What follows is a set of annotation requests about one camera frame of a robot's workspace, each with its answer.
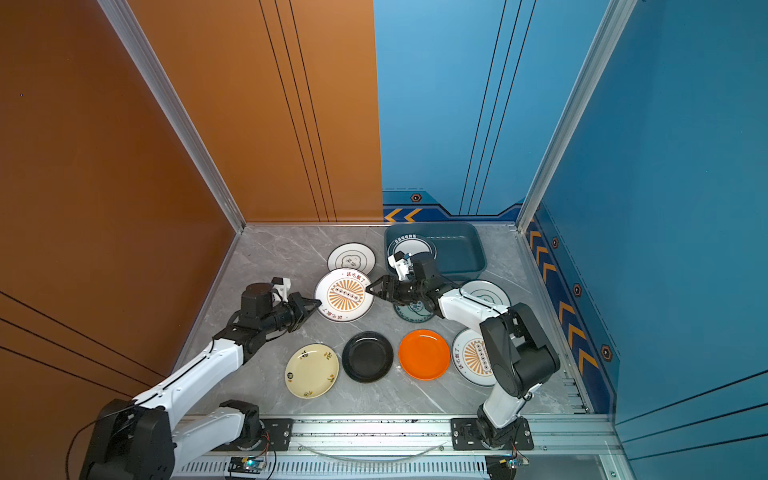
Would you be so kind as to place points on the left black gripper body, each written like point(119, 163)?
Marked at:
point(282, 318)

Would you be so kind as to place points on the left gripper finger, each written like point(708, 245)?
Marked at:
point(297, 300)
point(303, 311)

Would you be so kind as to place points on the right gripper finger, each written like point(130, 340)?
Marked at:
point(385, 283)
point(388, 295)

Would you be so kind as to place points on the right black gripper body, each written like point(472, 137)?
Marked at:
point(410, 291)

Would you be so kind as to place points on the teal patterned plate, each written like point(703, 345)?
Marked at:
point(413, 313)

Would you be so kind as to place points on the sunburst plate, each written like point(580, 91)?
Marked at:
point(343, 295)
point(471, 359)

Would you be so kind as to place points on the white plate quatrefoil motif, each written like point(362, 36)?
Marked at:
point(486, 291)
point(352, 255)

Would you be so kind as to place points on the white plate dark rim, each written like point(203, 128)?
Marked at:
point(410, 244)

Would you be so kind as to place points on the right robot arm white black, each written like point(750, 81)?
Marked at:
point(521, 355)

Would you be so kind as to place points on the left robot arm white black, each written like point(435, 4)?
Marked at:
point(147, 438)

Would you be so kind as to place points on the teal plastic bin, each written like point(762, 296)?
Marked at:
point(459, 251)

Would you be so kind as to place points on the cream yellow plate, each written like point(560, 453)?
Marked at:
point(312, 371)

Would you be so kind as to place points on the black plate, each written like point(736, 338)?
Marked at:
point(367, 357)

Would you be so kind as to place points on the orange plate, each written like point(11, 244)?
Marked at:
point(424, 355)

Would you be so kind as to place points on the left circuit board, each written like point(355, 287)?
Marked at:
point(247, 467)

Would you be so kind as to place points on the circuit board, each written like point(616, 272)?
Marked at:
point(504, 467)
point(247, 467)

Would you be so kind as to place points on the right circuit board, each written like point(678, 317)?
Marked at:
point(504, 467)

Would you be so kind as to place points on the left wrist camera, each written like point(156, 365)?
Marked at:
point(280, 289)

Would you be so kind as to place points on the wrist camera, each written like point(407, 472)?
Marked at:
point(402, 264)
point(280, 289)

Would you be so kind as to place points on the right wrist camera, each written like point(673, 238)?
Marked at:
point(402, 264)

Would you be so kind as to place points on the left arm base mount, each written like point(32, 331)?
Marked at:
point(270, 433)

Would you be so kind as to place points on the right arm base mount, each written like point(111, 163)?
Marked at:
point(479, 434)

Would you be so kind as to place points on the aluminium rail frame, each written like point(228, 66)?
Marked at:
point(420, 446)

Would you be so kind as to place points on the left aluminium corner post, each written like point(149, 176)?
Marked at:
point(129, 31)

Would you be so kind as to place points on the aluminium corner post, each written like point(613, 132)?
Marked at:
point(608, 34)
point(129, 31)

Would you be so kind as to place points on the right aluminium corner post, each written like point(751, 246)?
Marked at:
point(608, 34)

